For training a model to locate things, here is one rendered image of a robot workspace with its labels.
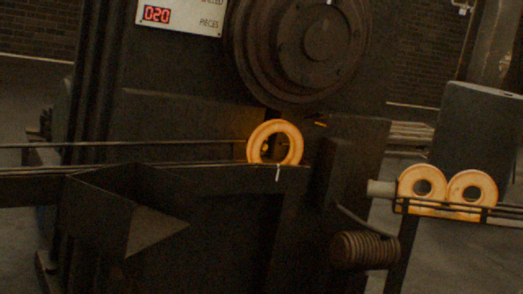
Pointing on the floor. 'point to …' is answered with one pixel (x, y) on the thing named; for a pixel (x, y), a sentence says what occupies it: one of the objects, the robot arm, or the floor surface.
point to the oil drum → (476, 135)
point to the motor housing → (359, 259)
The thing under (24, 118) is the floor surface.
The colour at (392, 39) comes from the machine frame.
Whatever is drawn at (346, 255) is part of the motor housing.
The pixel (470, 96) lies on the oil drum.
